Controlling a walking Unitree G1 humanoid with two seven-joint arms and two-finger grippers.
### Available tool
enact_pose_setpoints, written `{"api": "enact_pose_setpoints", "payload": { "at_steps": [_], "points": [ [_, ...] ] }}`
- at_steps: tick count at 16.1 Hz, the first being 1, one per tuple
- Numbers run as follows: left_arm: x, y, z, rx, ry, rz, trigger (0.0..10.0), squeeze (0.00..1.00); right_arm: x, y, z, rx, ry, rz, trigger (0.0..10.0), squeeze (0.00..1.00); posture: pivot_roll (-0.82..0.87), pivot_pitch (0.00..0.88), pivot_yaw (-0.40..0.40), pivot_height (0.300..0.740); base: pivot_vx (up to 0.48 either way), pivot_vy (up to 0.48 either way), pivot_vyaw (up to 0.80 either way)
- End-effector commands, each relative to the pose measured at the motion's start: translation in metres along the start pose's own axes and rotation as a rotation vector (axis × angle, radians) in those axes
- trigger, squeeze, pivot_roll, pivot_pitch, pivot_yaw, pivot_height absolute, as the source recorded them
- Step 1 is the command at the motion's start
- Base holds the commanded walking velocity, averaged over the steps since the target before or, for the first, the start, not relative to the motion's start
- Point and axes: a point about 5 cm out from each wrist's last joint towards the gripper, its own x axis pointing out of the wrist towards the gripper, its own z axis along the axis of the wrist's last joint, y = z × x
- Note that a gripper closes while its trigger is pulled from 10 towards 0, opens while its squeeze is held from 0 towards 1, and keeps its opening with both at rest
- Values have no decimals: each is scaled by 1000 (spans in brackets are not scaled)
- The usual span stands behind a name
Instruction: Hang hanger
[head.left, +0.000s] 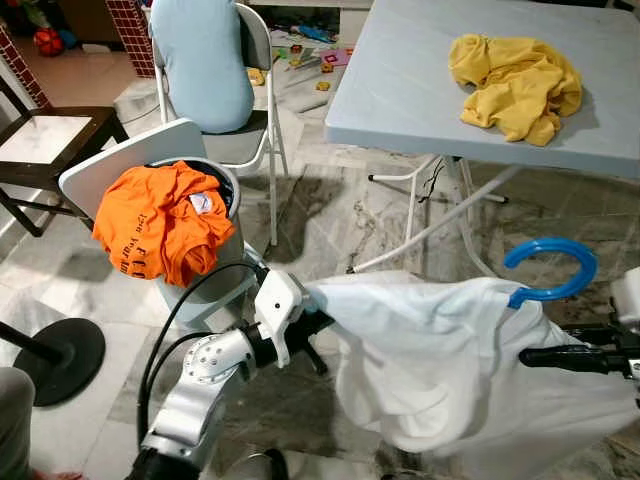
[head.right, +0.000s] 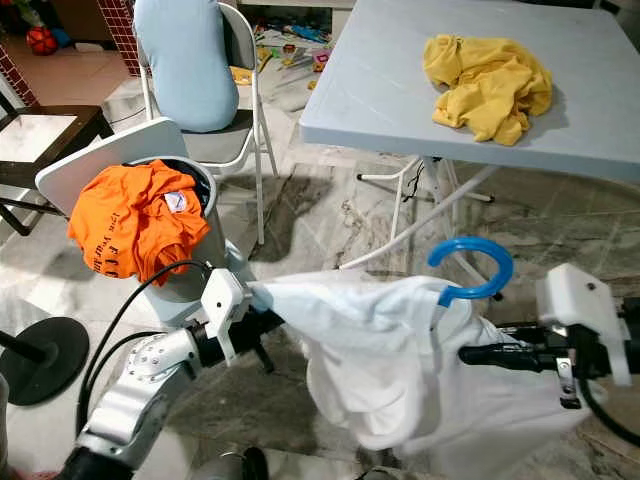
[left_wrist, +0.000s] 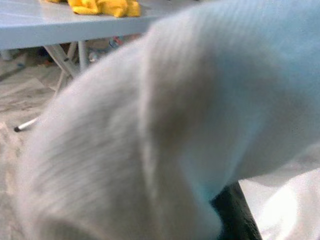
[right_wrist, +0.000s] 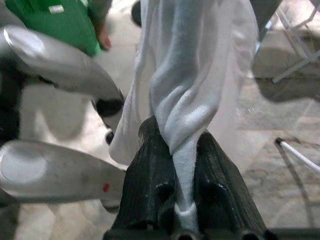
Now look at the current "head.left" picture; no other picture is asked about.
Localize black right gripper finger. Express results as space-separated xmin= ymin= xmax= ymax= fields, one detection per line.
xmin=520 ymin=345 xmax=613 ymax=377

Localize blue plastic clothes hanger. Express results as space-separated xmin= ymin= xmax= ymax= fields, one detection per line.
xmin=503 ymin=237 xmax=599 ymax=311

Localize white garment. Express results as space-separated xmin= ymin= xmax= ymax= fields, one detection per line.
xmin=305 ymin=270 xmax=640 ymax=456

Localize orange garment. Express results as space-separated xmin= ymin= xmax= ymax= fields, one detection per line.
xmin=92 ymin=160 xmax=239 ymax=288

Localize robot left leg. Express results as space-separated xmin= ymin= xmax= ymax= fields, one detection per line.
xmin=215 ymin=448 xmax=291 ymax=480

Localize grey metal folding chair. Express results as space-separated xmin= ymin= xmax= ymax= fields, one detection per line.
xmin=150 ymin=0 xmax=291 ymax=246

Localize black round stand base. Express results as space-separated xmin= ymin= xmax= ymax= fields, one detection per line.
xmin=0 ymin=318 xmax=106 ymax=408

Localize grey bin with white lid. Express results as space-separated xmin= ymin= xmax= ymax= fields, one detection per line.
xmin=58 ymin=118 xmax=246 ymax=321

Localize yellow garment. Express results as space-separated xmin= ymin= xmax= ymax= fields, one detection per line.
xmin=448 ymin=33 xmax=584 ymax=148

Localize person leg grey trousers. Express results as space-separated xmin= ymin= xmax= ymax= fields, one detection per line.
xmin=0 ymin=368 xmax=36 ymax=480

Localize dark wooden side table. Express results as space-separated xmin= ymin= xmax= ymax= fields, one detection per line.
xmin=0 ymin=70 xmax=129 ymax=238

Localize red brick pattern panel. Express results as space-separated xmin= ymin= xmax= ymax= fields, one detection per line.
xmin=108 ymin=0 xmax=154 ymax=79
xmin=0 ymin=28 xmax=49 ymax=109

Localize red toy ball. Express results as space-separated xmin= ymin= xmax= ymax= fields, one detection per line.
xmin=33 ymin=28 xmax=66 ymax=56

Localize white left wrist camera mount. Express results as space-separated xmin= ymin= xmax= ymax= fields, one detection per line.
xmin=253 ymin=268 xmax=306 ymax=366

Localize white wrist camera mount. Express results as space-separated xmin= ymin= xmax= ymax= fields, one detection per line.
xmin=612 ymin=265 xmax=640 ymax=331
xmin=253 ymin=268 xmax=306 ymax=366

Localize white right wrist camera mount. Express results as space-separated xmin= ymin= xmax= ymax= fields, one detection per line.
xmin=612 ymin=265 xmax=640 ymax=331

